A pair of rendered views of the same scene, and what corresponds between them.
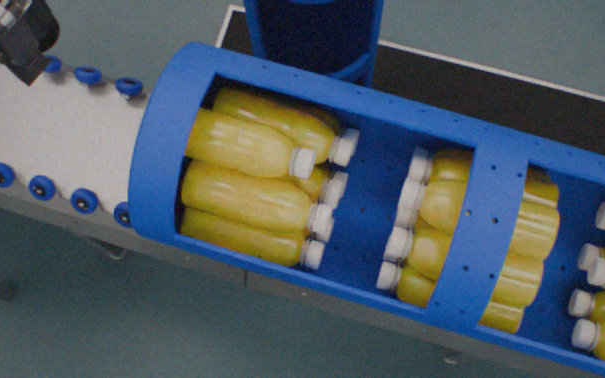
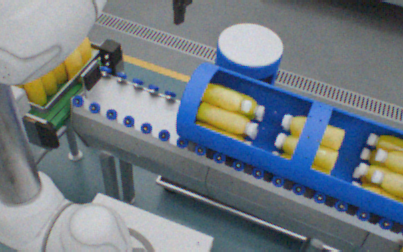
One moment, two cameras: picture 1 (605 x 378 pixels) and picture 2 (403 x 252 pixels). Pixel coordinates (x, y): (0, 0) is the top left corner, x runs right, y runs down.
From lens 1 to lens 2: 81 cm
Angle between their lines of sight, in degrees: 25
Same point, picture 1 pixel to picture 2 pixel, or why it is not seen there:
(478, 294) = (312, 148)
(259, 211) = (227, 119)
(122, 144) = (163, 115)
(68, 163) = (139, 118)
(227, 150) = (219, 95)
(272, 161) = (236, 100)
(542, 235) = (338, 135)
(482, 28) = not seen: hidden behind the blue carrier
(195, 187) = (204, 108)
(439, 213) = (298, 124)
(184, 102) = (208, 72)
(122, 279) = not seen: hidden behind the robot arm
